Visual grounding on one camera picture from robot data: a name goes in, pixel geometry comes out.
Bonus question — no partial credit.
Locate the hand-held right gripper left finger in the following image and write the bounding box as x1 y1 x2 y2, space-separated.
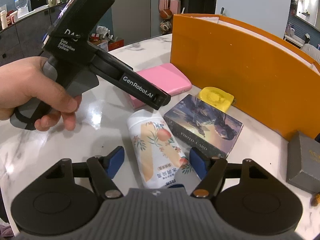
44 146 125 199

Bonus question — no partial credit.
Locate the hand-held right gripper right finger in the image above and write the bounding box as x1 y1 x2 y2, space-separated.
189 147 269 198

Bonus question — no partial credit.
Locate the dark illustrated card box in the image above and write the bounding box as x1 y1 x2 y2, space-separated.
164 94 244 159

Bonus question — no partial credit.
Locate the white lotion tube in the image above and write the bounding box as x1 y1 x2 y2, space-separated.
127 109 194 189

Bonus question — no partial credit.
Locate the yellow soap-like block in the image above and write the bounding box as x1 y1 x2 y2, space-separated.
197 87 235 113

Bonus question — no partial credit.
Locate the pink rectangular case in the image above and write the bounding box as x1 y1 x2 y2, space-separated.
129 63 192 109

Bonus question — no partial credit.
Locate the orange cardboard box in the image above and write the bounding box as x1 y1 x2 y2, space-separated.
170 14 320 142

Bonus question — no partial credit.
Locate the grey gift box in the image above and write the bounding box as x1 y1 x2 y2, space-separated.
286 130 320 194

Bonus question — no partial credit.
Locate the person's left hand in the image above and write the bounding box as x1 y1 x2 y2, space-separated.
0 56 83 132

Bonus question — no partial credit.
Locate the red cardboard box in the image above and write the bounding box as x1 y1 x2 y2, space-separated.
107 39 125 52

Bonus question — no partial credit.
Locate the dark grey sideboard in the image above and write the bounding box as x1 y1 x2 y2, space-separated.
0 2 65 67

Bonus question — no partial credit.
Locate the black cabinet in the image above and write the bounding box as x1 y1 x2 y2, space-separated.
182 0 217 15

